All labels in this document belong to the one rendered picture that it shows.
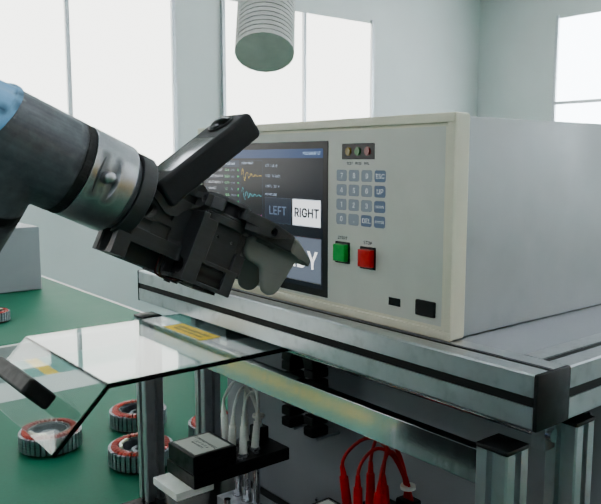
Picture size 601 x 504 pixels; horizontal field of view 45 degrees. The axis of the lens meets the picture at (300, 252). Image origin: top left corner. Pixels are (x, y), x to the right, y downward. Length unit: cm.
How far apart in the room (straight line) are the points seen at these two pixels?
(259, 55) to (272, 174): 120
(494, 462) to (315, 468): 48
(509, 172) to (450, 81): 753
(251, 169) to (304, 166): 10
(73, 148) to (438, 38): 765
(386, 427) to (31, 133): 40
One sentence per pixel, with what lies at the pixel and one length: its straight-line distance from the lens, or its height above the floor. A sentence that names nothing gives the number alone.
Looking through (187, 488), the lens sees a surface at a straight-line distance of 93.
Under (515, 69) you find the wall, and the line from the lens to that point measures 833.
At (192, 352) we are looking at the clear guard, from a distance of 82.
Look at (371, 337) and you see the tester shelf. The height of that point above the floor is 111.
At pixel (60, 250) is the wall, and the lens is 562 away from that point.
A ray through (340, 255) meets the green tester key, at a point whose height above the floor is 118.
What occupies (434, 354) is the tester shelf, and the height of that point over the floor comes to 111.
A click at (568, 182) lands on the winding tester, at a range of 80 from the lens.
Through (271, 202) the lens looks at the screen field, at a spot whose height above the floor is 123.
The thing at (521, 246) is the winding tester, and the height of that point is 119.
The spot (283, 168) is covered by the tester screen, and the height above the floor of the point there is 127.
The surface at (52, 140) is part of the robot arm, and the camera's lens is 55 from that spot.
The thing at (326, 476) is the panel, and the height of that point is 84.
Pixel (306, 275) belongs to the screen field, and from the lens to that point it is 80.
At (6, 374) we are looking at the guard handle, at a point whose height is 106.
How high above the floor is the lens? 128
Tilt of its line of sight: 7 degrees down
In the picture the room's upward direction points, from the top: straight up
